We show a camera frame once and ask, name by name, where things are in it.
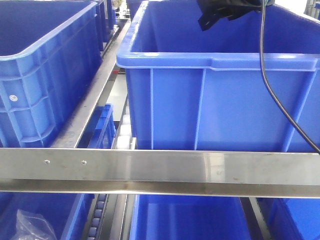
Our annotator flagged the lower blue bin right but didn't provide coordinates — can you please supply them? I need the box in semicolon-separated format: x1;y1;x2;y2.
257;198;320;240

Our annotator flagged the large blue bin left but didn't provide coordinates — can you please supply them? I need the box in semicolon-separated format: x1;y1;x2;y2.
0;0;102;148

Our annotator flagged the lower blue bin center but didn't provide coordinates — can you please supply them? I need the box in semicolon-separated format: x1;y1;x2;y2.
129;194;252;240

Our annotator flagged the lower blue bin left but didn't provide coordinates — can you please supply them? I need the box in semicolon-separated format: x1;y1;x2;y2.
0;192;94;240

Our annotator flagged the clear plastic bag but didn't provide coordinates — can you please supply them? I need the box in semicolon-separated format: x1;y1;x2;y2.
11;209;57;240

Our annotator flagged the large blue bin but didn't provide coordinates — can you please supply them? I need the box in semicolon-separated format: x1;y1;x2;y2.
117;0;320;152
0;0;102;148

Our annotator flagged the steel shelf front rail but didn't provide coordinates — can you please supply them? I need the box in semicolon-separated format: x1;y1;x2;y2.
0;148;320;198

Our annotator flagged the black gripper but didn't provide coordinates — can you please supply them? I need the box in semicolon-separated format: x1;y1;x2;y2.
196;0;275;31

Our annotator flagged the black cable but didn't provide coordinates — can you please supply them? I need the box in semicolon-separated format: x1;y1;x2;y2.
259;0;320;154

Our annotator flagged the large blue bin center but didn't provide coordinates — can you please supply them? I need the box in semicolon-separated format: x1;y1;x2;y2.
117;0;320;152

